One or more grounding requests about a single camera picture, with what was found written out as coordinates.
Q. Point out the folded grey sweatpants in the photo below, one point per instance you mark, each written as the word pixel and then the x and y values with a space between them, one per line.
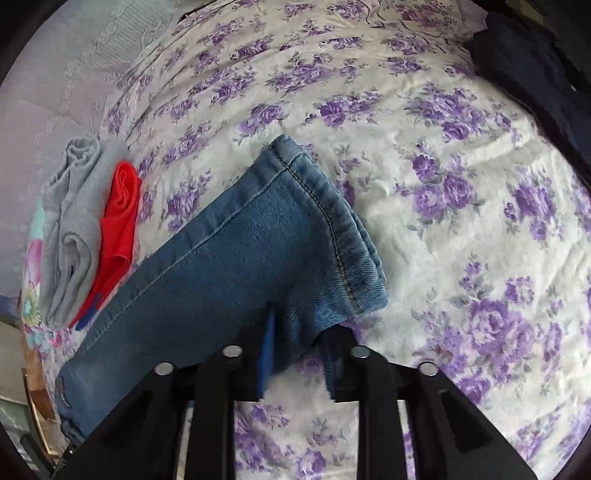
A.
pixel 73 201

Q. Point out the purple floral bed sheet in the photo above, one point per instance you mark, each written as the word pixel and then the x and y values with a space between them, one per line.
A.
pixel 482 225

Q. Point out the folded floral teal quilt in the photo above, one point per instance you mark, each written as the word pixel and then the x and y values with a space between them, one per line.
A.
pixel 38 337

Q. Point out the folded red blue garment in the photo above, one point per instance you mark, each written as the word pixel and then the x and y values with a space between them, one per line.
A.
pixel 117 240

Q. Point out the white lace pillow cover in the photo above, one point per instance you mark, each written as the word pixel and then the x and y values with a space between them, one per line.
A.
pixel 56 90

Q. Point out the blue denim jeans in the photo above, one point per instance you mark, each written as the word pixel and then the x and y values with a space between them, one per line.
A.
pixel 280 249

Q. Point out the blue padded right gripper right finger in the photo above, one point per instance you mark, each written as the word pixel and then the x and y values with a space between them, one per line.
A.
pixel 337 344

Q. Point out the dark navy clothing pile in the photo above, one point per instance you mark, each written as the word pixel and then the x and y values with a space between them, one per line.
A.
pixel 525 60

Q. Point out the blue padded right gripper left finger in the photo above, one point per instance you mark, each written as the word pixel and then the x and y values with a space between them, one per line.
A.
pixel 267 353

